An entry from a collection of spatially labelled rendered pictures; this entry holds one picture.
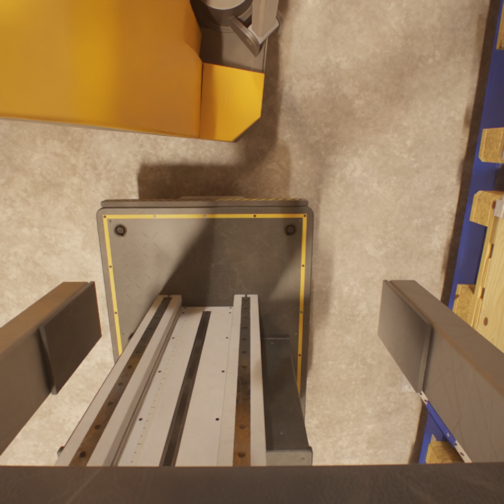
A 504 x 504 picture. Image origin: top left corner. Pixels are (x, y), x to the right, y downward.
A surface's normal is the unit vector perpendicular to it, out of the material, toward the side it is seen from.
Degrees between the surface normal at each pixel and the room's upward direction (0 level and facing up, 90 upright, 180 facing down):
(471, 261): 90
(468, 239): 90
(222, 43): 0
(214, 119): 22
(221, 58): 0
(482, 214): 90
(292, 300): 0
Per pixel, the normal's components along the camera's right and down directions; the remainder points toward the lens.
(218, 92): 0.37, 0.29
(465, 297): -1.00, -0.02
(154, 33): 0.96, 0.16
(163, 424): 0.00, -0.96
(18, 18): 0.00, 0.28
